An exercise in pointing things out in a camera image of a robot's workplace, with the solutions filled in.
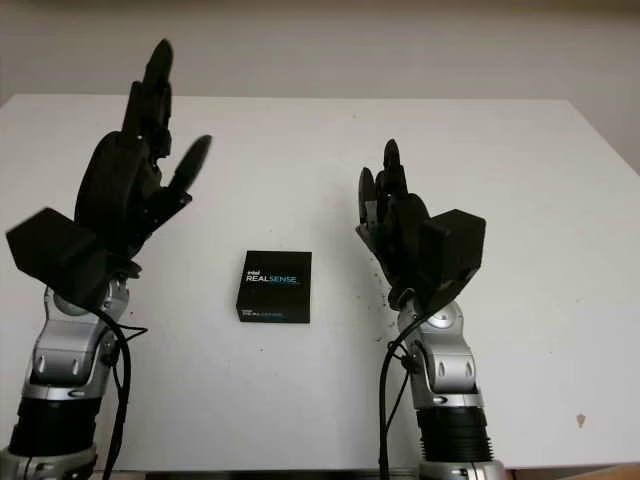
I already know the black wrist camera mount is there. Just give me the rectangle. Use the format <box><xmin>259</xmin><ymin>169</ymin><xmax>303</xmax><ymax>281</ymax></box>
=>
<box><xmin>5</xmin><ymin>207</ymin><xmax>114</xmax><ymax>306</ymax></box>
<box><xmin>418</xmin><ymin>208</ymin><xmax>487</xmax><ymax>314</ymax></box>

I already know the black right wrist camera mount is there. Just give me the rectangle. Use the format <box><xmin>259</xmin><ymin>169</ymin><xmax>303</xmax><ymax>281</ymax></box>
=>
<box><xmin>418</xmin><ymin>208</ymin><xmax>487</xmax><ymax>314</ymax></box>

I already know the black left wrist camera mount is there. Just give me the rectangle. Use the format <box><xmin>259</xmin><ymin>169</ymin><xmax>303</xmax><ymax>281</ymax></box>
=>
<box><xmin>5</xmin><ymin>207</ymin><xmax>114</xmax><ymax>306</ymax></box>

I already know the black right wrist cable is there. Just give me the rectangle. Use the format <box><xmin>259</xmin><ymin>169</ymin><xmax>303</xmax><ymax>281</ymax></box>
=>
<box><xmin>378</xmin><ymin>309</ymin><xmax>441</xmax><ymax>480</ymax></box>

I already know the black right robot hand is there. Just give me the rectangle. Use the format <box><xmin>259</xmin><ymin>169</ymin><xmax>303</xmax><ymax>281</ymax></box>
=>
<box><xmin>354</xmin><ymin>138</ymin><xmax>436</xmax><ymax>301</ymax></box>

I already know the black RealSense box lid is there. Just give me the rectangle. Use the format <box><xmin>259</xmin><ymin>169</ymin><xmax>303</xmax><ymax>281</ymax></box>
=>
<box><xmin>234</xmin><ymin>248</ymin><xmax>314</xmax><ymax>326</ymax></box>

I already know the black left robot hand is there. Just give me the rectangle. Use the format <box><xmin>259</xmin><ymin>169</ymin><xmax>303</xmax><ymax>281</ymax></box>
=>
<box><xmin>73</xmin><ymin>38</ymin><xmax>215</xmax><ymax>266</ymax></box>

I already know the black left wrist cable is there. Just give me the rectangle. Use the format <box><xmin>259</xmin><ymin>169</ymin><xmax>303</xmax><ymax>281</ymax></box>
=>
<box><xmin>94</xmin><ymin>307</ymin><xmax>150</xmax><ymax>480</ymax></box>

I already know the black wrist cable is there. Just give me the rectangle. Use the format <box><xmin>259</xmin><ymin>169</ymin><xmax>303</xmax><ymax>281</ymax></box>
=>
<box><xmin>94</xmin><ymin>307</ymin><xmax>150</xmax><ymax>480</ymax></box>
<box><xmin>378</xmin><ymin>309</ymin><xmax>441</xmax><ymax>480</ymax></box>

